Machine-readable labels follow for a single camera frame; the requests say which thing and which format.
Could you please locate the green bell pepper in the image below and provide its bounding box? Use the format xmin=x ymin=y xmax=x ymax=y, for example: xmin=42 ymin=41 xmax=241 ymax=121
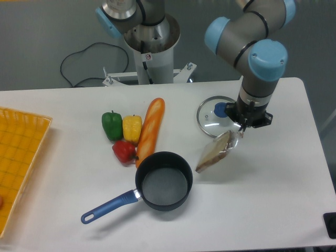
xmin=101 ymin=111 xmax=123 ymax=141

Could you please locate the black pot blue handle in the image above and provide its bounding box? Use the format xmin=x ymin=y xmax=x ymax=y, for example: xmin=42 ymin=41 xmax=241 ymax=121
xmin=81 ymin=151 xmax=193 ymax=224

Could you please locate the black floor cable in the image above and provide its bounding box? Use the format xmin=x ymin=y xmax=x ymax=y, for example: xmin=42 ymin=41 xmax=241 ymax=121
xmin=60 ymin=41 xmax=130 ymax=88

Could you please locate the yellow woven basket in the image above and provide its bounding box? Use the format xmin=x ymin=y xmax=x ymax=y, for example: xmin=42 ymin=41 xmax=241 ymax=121
xmin=1 ymin=107 xmax=53 ymax=238

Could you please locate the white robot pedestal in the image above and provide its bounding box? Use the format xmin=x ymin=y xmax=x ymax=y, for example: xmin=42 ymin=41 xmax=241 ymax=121
xmin=102 ymin=14 xmax=197 ymax=87

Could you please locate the glass lid blue knob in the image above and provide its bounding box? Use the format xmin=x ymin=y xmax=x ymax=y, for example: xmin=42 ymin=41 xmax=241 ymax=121
xmin=196 ymin=96 xmax=240 ymax=138

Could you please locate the red bell pepper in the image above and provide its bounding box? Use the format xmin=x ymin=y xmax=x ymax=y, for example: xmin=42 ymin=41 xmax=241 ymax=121
xmin=112 ymin=140 xmax=139 ymax=164

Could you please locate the yellow bell pepper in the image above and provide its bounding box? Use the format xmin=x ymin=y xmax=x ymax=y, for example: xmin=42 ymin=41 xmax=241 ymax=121
xmin=122 ymin=115 xmax=142 ymax=146

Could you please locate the bagged toast slice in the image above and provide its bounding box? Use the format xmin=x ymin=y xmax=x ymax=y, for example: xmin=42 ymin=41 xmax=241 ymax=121
xmin=195 ymin=130 xmax=244 ymax=173

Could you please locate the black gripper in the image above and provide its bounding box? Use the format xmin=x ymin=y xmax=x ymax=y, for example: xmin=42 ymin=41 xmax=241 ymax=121
xmin=225 ymin=101 xmax=273 ymax=132

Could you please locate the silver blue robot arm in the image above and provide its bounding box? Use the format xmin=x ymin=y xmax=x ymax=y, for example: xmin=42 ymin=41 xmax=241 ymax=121
xmin=96 ymin=1 xmax=296 ymax=131

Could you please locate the orange baguette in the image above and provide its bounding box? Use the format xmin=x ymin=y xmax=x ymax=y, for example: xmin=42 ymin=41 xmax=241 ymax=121
xmin=135 ymin=98 xmax=165 ymax=168

